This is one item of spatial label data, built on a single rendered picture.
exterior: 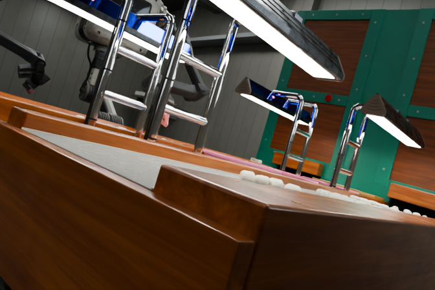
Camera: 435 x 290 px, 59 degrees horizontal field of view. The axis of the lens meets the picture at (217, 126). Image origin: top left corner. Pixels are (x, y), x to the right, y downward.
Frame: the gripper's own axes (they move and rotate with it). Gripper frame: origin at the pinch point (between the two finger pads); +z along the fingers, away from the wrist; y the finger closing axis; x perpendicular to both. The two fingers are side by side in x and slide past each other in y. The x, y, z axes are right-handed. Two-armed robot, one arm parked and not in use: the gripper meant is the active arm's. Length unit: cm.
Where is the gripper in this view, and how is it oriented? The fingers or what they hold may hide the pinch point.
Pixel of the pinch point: (166, 124)
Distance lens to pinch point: 153.4
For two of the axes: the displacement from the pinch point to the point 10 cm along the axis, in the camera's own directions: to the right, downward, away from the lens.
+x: -6.8, 6.3, 3.7
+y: 6.4, 2.5, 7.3
